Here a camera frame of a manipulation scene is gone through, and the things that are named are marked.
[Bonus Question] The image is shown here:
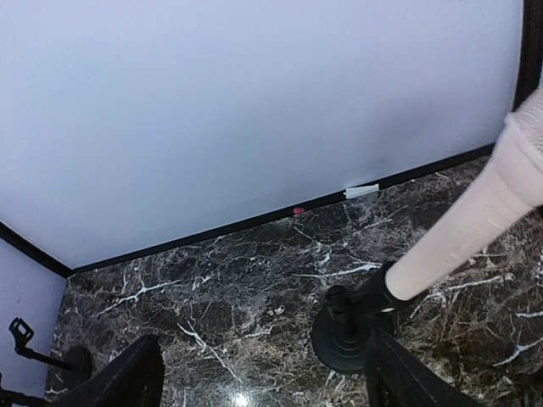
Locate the white tape scrap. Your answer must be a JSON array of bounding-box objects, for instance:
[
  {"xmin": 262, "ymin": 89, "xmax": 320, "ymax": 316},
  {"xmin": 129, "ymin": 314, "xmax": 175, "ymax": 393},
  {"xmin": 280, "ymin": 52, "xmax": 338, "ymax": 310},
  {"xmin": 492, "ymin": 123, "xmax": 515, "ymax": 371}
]
[{"xmin": 344, "ymin": 183, "xmax": 379, "ymax": 199}]

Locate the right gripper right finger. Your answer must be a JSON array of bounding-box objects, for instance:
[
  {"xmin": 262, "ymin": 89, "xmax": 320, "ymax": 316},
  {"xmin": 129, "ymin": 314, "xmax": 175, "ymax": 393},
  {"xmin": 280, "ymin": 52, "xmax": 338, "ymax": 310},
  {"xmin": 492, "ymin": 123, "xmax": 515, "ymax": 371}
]
[{"xmin": 365, "ymin": 331, "xmax": 480, "ymax": 406}]

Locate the black stand of blue microphone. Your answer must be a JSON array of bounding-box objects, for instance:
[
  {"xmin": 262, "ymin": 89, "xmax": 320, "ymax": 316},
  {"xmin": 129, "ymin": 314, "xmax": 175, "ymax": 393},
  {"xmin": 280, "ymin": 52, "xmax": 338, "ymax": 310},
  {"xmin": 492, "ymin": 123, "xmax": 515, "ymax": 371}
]
[{"xmin": 8, "ymin": 317, "xmax": 92, "ymax": 381}]

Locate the black stand of orange microphone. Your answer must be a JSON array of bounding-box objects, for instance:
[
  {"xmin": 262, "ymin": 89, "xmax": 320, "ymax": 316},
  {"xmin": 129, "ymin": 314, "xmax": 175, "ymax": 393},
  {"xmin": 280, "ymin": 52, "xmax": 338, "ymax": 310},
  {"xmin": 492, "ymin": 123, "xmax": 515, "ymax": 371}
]
[{"xmin": 0, "ymin": 386, "xmax": 48, "ymax": 407}]

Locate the left black frame post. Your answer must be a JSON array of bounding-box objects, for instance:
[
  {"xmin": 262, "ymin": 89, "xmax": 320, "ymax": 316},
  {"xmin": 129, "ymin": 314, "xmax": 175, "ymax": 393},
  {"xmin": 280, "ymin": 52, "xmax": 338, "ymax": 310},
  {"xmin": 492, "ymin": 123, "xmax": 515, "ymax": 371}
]
[{"xmin": 0, "ymin": 223, "xmax": 74, "ymax": 279}]

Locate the black stand of pink microphone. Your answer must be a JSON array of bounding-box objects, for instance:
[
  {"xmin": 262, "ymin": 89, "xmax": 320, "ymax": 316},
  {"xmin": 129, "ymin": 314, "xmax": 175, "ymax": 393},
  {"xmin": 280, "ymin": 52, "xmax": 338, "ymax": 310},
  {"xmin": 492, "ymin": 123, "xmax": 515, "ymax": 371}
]
[{"xmin": 311, "ymin": 261, "xmax": 413, "ymax": 374}]

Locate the right black frame post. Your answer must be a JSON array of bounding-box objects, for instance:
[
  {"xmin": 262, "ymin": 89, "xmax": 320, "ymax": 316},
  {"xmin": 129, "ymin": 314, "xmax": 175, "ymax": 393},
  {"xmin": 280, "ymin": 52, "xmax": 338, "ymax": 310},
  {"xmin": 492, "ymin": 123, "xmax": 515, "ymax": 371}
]
[{"xmin": 512, "ymin": 0, "xmax": 542, "ymax": 111}]

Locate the pink toy microphone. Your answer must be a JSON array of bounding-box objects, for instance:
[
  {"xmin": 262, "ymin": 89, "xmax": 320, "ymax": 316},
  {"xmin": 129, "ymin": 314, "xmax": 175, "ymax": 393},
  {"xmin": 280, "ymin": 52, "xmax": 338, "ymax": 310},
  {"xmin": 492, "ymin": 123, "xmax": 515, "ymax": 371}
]
[{"xmin": 385, "ymin": 89, "xmax": 542, "ymax": 301}]

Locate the black frame post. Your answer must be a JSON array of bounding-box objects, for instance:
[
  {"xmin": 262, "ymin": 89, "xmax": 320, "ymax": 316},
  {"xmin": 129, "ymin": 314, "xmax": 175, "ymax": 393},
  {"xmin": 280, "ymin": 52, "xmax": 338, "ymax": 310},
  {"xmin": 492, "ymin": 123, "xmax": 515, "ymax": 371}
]
[
  {"xmin": 0, "ymin": 223, "xmax": 74, "ymax": 279},
  {"xmin": 512, "ymin": 0, "xmax": 542, "ymax": 111}
]

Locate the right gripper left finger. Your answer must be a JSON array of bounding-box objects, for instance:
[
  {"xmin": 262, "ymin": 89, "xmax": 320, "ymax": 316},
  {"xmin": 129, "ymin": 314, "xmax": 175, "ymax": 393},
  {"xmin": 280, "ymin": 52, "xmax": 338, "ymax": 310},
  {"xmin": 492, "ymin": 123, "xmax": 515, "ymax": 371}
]
[{"xmin": 52, "ymin": 335, "xmax": 165, "ymax": 407}]

